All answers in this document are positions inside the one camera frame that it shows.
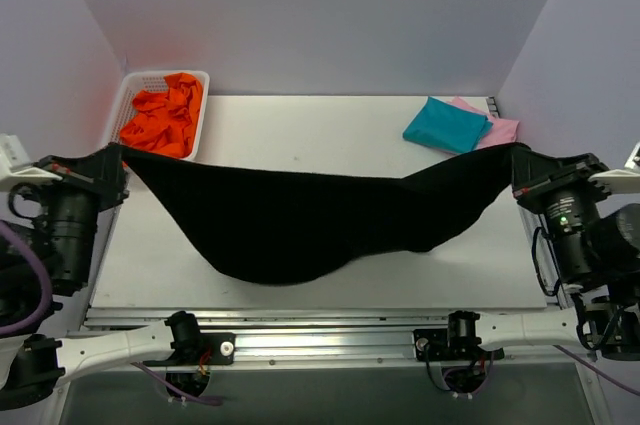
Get folded pink t-shirt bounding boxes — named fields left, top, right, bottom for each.
left=449, top=97, right=520, bottom=150

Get white plastic laundry basket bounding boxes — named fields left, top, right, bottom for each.
left=102, top=70, right=210, bottom=161

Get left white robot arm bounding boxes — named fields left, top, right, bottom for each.
left=1, top=134, right=203, bottom=410

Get orange crumpled t-shirt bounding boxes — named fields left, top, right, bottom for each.
left=118, top=72, right=205, bottom=159

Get black t-shirt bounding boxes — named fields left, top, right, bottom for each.
left=122, top=143, right=523, bottom=286

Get aluminium rail frame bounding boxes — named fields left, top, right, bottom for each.
left=42, top=308, right=613, bottom=424

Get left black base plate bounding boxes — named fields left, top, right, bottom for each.
left=143, top=332, right=236, bottom=367

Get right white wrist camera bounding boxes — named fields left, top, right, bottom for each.
left=589, top=142, right=640, bottom=195

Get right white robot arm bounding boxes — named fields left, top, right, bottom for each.
left=443, top=148, right=639, bottom=361

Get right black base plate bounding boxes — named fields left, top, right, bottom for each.
left=412, top=328, right=505, bottom=362

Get folded teal t-shirt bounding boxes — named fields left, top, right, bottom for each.
left=402, top=97, right=493, bottom=154

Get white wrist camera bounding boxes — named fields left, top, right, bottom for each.
left=0, top=134, right=61, bottom=192
left=589, top=142, right=640, bottom=195

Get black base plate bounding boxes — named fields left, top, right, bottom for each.
left=143, top=332, right=236, bottom=367
left=412, top=328, right=505, bottom=362

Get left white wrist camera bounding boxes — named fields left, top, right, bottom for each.
left=0, top=134, right=61, bottom=192

